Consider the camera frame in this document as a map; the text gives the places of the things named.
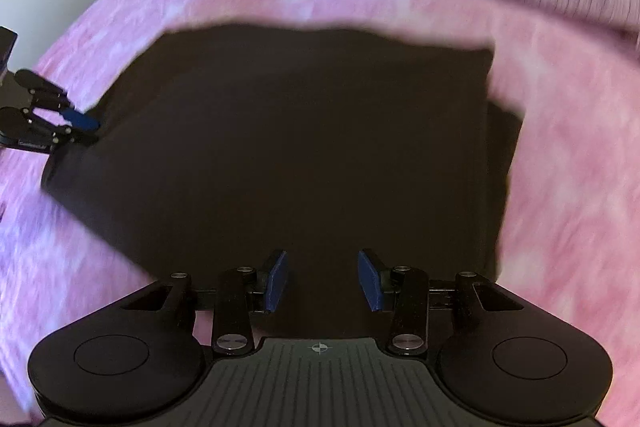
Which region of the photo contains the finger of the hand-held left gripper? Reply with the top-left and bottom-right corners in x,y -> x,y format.
31,87 -> 100,130
29,118 -> 99,152

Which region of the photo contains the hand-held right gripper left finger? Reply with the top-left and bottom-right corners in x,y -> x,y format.
122,249 -> 289,355

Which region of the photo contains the dark brown shirt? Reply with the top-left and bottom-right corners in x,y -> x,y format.
40,24 -> 526,338

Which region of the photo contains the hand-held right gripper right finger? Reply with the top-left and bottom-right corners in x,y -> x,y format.
356,249 -> 523,355

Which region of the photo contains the pink rose pattern blanket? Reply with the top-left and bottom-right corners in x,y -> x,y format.
0,0 -> 640,427

